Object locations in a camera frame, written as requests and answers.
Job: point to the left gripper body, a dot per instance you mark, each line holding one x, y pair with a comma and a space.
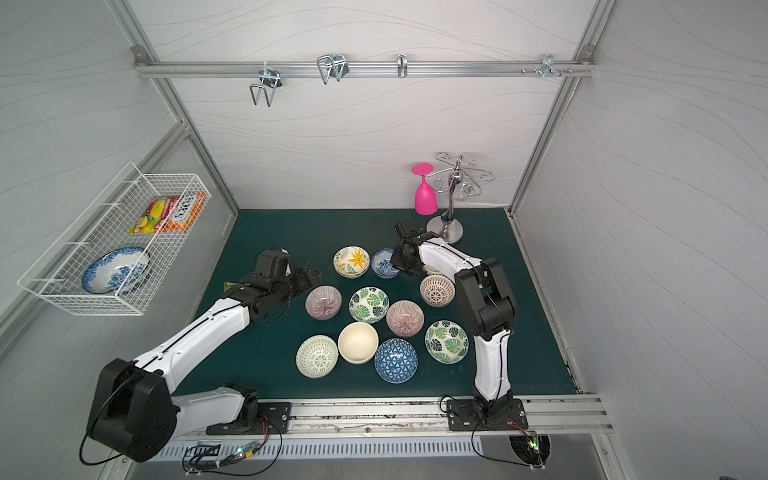
303, 279

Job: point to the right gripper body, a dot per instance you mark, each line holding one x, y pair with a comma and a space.
403, 255

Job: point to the small blue floral bowl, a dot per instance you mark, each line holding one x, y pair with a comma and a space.
381, 264

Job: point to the purple striped bowl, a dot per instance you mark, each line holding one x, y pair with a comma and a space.
323, 302

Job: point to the yellow flower bowl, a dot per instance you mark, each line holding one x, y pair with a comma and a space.
351, 262

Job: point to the cream bowl front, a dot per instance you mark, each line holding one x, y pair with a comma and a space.
358, 342

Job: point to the blue triangle bowl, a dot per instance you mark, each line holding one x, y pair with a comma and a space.
396, 361

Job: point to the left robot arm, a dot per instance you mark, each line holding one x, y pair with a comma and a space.
135, 411

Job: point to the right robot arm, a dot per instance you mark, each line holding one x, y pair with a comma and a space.
484, 296

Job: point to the brown lattice bowl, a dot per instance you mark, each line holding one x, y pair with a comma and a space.
437, 290

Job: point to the chrome glass holder stand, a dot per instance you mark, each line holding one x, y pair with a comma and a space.
461, 178

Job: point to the pink plastic goblet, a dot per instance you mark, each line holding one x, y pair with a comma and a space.
425, 198

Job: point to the green leaf bowl centre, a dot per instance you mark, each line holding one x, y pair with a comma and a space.
369, 305

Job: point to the green leaf bowl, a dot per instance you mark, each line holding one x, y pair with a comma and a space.
369, 305
446, 342

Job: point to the pink striped bowl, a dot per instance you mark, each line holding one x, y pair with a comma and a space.
405, 318

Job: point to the green lattice bowl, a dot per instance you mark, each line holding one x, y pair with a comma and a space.
317, 356

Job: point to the green leaf bowl right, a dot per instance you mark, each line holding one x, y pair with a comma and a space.
446, 342

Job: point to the colourful snack packet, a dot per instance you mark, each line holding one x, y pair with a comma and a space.
176, 213

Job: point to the blue white porcelain bowl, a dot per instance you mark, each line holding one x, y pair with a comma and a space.
123, 270

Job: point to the small metal hook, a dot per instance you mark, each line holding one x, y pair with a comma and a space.
402, 66

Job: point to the double metal hook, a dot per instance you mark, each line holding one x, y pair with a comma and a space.
269, 80

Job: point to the metal hook centre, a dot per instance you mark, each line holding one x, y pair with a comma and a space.
332, 66

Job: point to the metal hook right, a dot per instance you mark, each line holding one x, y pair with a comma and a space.
547, 69

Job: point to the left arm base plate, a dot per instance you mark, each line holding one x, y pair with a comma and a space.
273, 417

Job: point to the white wire basket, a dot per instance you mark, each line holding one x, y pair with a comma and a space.
55, 277

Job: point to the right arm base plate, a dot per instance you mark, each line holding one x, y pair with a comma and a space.
476, 414

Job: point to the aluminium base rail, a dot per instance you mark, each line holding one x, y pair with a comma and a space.
388, 417

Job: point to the aluminium cross rail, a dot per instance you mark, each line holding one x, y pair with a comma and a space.
582, 66

